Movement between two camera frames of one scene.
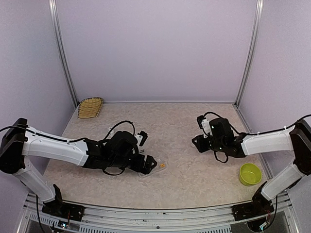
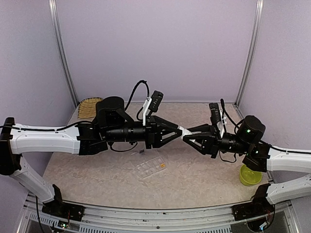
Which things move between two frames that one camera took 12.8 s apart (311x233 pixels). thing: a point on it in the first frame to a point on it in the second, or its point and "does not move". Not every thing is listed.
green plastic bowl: (250, 174) does not move
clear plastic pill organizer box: (161, 165) does not move
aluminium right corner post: (253, 51) does not move
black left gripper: (147, 168) to (155, 139)
